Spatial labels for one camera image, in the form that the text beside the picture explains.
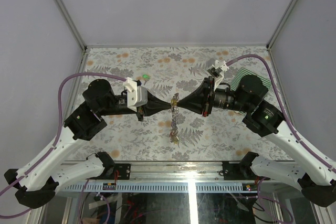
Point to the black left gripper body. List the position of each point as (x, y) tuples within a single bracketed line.
[(139, 112)]

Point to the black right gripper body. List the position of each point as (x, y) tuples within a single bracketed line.
[(209, 99)]

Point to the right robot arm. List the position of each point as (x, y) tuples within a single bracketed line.
[(314, 173)]

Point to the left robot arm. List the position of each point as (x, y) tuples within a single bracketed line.
[(42, 178)]

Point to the green key tag far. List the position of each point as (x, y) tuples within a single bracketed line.
[(146, 77)]

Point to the floral table mat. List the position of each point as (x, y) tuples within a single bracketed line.
[(220, 136)]

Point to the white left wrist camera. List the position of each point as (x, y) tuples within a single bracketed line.
[(136, 95)]

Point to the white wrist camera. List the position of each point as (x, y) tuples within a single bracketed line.
[(216, 69), (136, 95)]

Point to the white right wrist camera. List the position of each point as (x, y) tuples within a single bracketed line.
[(216, 69)]

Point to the aluminium front rail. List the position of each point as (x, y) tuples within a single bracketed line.
[(169, 177)]

